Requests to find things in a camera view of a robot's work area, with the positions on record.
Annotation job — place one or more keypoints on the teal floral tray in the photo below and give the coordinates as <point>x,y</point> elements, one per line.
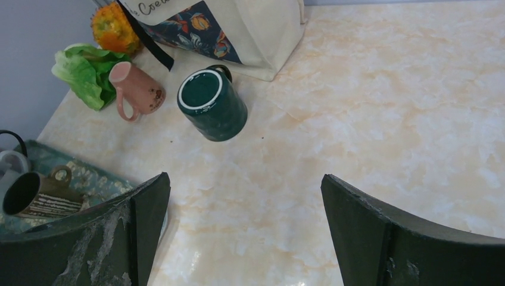
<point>96,185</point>

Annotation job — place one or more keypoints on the brown striped small mug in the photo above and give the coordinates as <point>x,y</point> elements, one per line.
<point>34,195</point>

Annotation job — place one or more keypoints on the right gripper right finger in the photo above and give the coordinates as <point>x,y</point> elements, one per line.
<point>379,244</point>

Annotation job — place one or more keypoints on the dark green mug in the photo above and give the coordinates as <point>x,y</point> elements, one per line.
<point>208,99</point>

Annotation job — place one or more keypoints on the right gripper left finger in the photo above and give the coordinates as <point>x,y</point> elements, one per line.
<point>113,243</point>

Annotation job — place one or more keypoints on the orange toy pineapple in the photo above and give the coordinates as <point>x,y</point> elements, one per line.
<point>112,31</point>

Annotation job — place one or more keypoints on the green toy lettuce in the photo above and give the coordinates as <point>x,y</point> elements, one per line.
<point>85,68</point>

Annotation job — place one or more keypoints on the canvas tote bag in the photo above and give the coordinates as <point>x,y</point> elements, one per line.
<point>253,38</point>

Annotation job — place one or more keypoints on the blue grey textured mug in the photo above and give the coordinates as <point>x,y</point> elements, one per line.
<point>9,173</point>

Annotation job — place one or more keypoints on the pink mug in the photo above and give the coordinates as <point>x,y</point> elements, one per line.
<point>137,93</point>

